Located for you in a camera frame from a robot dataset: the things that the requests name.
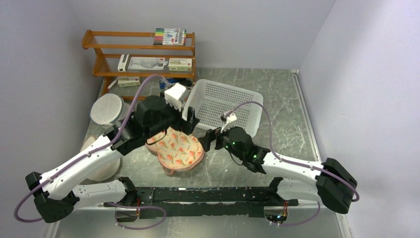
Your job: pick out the white box under shelf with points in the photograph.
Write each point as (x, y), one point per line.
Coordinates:
(128, 81)

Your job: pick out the white perforated plastic basket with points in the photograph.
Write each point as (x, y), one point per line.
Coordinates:
(211, 100)

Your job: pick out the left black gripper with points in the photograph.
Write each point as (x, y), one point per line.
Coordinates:
(186, 126)

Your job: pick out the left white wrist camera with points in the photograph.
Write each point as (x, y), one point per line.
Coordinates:
(176, 95)

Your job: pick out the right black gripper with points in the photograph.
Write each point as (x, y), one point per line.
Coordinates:
(211, 135)

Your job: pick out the grey black stapler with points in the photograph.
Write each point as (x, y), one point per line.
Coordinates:
(188, 84)

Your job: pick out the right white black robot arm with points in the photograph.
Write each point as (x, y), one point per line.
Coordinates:
(326, 182)

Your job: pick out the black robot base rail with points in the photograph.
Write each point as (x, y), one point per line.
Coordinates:
(209, 201)

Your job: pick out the coloured marker pen set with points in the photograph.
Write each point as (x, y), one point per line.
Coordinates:
(170, 36)

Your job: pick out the blue stapler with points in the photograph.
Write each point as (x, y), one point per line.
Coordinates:
(167, 83)

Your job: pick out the white flat packaged item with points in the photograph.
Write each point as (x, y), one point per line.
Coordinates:
(147, 63)

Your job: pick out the floral pink mesh laundry bag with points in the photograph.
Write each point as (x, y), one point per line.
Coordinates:
(176, 151)

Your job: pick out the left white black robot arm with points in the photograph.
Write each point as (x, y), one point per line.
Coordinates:
(60, 191)

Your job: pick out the white red marker pen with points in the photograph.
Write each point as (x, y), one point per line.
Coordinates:
(112, 84)

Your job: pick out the green white small box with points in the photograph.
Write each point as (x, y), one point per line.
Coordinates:
(180, 64)

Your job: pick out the white cylindrical mesh laundry bag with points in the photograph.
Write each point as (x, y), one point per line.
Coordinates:
(109, 109)

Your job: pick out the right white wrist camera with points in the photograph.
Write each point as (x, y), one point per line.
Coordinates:
(230, 121)

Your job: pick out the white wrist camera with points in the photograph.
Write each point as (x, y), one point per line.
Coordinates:
(230, 121)
(176, 95)

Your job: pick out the wooden three-tier shelf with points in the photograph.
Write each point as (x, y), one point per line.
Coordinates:
(137, 54)

